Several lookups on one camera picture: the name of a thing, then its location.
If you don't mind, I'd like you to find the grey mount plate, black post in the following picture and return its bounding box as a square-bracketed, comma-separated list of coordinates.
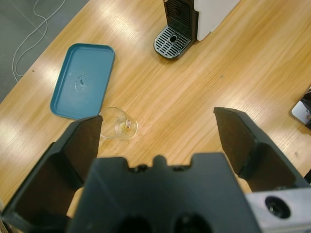
[291, 89, 311, 127]

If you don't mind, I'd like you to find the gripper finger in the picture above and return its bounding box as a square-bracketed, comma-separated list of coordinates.
[0, 115, 104, 233]
[213, 106, 311, 193]

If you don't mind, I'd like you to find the clear drinking glass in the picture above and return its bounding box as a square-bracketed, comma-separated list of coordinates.
[98, 106, 139, 141]

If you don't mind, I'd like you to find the white capsule coffee machine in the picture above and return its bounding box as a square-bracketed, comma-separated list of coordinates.
[153, 0, 241, 60]

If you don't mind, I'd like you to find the white floor cable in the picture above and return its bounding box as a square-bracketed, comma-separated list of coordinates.
[11, 0, 66, 82]

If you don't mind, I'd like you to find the teal plastic tray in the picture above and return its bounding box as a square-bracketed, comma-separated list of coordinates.
[50, 43, 116, 121]

